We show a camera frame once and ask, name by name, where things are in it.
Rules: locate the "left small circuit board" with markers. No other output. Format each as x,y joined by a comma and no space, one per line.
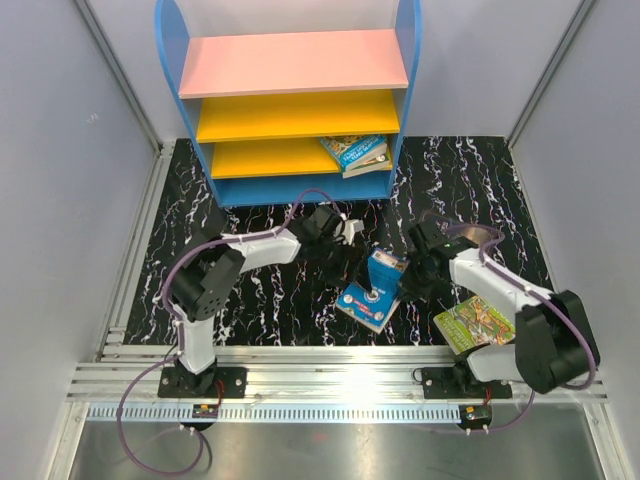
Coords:
205,411

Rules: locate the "blue 26-storey treehouse book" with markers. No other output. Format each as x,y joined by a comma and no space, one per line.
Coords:
355,151

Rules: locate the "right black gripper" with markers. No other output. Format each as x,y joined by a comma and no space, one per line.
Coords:
408,287

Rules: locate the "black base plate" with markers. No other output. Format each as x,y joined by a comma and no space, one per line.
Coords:
457,382
225,382

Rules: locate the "slotted white cable duct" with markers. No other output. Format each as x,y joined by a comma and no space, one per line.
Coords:
281,413

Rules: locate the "blue 130-storey treehouse book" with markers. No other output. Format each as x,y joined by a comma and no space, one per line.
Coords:
373,307

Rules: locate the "colourful wooden bookshelf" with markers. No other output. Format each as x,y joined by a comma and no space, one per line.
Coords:
256,107

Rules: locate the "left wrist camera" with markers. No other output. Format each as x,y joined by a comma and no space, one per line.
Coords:
348,230

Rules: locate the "right small circuit board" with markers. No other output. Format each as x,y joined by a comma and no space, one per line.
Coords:
478,414

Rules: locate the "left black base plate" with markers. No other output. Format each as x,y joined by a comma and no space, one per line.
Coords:
225,382

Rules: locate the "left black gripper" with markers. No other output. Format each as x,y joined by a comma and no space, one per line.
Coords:
345,270

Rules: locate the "aluminium rail frame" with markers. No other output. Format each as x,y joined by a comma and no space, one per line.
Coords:
563,435

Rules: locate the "black marble pattern mat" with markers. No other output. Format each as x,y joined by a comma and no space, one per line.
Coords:
458,178

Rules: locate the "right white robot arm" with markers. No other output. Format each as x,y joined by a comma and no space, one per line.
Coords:
554,346

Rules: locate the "small circuit board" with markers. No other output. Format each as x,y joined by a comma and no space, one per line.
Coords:
205,411
478,414

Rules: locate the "green coin book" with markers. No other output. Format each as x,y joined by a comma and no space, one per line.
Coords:
381,162

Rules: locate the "dark tale of two cities book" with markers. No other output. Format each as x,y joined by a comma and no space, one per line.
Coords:
465,232

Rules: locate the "green 65-storey treehouse book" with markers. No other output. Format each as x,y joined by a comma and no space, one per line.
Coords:
474,323

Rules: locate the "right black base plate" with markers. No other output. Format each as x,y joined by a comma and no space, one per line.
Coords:
457,382

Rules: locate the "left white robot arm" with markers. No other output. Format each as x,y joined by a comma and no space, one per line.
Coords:
201,280

